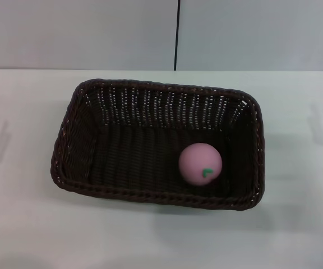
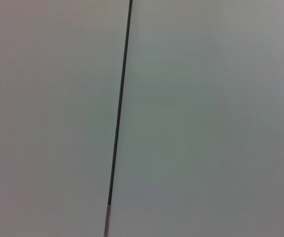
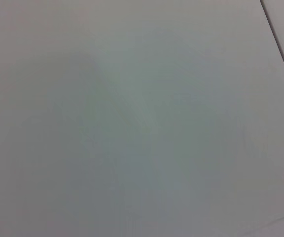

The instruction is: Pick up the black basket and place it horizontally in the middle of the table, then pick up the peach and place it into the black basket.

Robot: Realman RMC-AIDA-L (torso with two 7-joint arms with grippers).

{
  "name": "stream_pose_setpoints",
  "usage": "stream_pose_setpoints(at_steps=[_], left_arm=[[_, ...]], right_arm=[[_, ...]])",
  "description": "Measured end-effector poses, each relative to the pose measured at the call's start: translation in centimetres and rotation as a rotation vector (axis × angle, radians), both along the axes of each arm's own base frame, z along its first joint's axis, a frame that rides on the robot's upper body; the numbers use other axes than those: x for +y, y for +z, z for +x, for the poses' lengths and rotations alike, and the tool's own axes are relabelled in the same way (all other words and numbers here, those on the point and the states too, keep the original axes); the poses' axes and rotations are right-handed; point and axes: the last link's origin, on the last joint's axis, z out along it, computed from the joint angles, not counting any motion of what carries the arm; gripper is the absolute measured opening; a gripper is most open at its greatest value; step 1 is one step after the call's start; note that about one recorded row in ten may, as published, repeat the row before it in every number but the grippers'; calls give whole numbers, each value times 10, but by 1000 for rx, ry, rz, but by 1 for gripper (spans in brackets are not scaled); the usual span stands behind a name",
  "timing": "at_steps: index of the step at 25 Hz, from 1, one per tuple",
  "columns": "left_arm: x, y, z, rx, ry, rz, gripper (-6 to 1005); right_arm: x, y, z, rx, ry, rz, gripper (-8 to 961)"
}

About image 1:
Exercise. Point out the dark brown woven basket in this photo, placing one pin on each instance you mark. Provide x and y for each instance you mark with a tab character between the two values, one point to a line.
139	157

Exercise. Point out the pink peach toy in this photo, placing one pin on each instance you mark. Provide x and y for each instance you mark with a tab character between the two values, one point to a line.
199	162

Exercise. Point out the black vertical wall strip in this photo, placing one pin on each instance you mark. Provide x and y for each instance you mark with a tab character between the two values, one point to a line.
177	33

